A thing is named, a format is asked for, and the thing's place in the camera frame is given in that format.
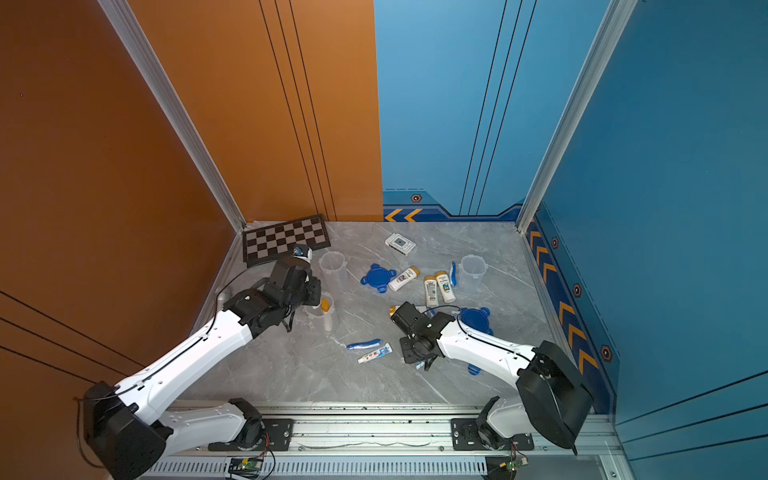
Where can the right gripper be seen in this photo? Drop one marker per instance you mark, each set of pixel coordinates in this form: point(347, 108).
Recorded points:
point(408, 358)

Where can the clear cup right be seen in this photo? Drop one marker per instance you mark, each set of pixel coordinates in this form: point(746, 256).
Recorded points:
point(472, 269)

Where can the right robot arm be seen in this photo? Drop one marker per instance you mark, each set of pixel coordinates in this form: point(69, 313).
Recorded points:
point(553, 397)

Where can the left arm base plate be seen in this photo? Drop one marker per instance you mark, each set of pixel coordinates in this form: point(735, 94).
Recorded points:
point(270, 434)

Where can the white bottle upright left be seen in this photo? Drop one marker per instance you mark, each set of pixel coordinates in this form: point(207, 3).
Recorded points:
point(431, 292)

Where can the silver metal cylinder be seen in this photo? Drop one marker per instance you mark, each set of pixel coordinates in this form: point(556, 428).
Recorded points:
point(221, 299)

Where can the black white checkerboard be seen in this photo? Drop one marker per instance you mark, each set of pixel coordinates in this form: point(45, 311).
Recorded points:
point(267, 243)

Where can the green circuit board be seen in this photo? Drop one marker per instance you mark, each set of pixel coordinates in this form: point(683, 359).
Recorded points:
point(245, 468)
point(504, 468)

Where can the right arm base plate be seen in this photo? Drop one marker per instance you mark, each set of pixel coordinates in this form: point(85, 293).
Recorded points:
point(470, 434)

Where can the white bottle upright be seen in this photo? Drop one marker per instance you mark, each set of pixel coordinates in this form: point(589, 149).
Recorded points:
point(431, 292)
point(445, 287)

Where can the white bottle yellow cap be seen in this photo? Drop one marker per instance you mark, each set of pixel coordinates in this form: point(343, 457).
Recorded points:
point(403, 278)

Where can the clear plastic cup front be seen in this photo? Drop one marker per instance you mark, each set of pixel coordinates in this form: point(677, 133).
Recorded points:
point(327, 321)

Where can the white bottle upright right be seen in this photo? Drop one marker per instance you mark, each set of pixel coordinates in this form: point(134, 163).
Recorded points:
point(445, 287)

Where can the clear cup back left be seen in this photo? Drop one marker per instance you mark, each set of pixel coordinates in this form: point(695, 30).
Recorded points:
point(333, 266)

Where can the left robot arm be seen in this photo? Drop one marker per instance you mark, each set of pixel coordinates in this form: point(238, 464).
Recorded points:
point(129, 427)

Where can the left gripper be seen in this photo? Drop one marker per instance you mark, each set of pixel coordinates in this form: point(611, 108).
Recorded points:
point(315, 285)

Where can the left green circuit board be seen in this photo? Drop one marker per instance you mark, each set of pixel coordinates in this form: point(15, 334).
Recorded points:
point(245, 468)

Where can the aluminium rail frame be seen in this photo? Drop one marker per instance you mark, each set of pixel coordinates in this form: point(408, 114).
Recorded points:
point(398, 441)

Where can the right green circuit board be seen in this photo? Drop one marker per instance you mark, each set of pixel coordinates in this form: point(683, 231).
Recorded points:
point(504, 468)

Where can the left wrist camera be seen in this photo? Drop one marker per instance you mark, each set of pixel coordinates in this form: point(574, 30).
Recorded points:
point(302, 252)

